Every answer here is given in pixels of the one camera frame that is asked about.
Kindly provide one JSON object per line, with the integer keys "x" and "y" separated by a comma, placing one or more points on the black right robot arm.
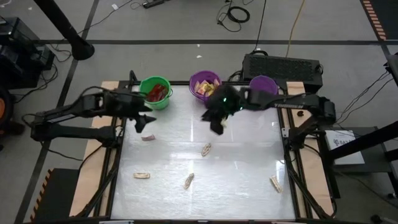
{"x": 286, "y": 101}

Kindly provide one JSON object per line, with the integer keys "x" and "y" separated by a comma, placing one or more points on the purple plastic bucket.
{"x": 199, "y": 97}

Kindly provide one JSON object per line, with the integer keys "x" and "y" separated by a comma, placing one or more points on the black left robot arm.
{"x": 77, "y": 107}

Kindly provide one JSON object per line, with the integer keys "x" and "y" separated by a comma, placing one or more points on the black metal table frame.
{"x": 180, "y": 83}

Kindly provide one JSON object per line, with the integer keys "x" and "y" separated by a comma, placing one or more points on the black pole stand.
{"x": 81, "y": 48}

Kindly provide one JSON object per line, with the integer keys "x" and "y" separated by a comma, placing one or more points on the red candy pack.
{"x": 154, "y": 93}

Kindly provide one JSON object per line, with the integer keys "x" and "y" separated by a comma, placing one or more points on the black stand beam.
{"x": 367, "y": 141}

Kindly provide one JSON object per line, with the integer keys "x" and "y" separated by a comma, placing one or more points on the black mat with hazard stripes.
{"x": 59, "y": 196}
{"x": 385, "y": 12}

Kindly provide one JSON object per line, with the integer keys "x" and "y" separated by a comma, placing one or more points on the black equipment cabinet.
{"x": 21, "y": 62}

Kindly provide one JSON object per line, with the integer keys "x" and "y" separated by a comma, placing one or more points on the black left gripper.
{"x": 133, "y": 104}

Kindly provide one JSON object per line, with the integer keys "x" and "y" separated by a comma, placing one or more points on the white paper sign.
{"x": 345, "y": 152}

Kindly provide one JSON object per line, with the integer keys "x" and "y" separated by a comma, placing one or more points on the green halloween bucket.
{"x": 161, "y": 104}

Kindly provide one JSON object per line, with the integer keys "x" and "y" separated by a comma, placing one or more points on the purple bucket with face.
{"x": 264, "y": 84}

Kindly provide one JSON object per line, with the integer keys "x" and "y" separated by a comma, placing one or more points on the black power strip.
{"x": 152, "y": 3}

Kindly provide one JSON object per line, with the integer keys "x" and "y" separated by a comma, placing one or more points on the black computer case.
{"x": 280, "y": 67}

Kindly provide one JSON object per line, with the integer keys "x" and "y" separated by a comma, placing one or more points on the orange black floor machine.
{"x": 2, "y": 109}

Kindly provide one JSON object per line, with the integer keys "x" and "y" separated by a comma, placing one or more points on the wooden table base board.
{"x": 90, "y": 161}

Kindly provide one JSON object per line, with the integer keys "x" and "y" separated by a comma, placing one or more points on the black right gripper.
{"x": 227, "y": 101}

